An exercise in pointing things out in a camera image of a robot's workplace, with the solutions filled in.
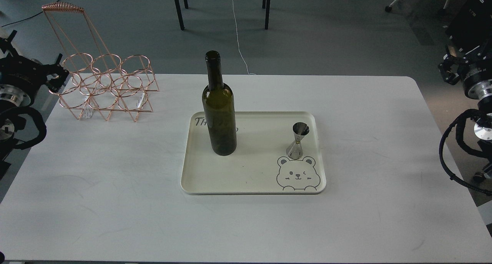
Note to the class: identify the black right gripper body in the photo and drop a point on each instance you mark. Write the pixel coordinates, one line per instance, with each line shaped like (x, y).
(473, 70)

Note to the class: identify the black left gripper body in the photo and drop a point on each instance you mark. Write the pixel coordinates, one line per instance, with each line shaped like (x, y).
(26, 74)

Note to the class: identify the silver steel jigger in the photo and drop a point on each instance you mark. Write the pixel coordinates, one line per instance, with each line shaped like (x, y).
(295, 150)

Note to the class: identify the dark green wine bottle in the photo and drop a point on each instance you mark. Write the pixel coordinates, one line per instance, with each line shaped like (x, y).
(218, 103)

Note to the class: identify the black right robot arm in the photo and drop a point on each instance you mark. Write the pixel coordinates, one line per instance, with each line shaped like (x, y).
(481, 116)

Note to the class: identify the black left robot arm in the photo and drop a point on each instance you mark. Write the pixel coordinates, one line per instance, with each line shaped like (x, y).
(14, 105)

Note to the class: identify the black cart with wheels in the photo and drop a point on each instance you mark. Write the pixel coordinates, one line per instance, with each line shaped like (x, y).
(466, 29)

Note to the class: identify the cream tray with bear print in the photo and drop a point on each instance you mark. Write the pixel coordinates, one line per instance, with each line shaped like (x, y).
(260, 164)

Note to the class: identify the copper wire wine rack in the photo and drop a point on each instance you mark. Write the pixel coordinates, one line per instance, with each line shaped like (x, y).
(100, 82)

